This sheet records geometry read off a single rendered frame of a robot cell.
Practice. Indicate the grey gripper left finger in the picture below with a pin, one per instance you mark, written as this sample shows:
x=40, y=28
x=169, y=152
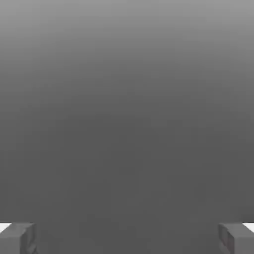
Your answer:
x=13, y=240

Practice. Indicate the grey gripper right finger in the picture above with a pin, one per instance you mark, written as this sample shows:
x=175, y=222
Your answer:
x=240, y=240

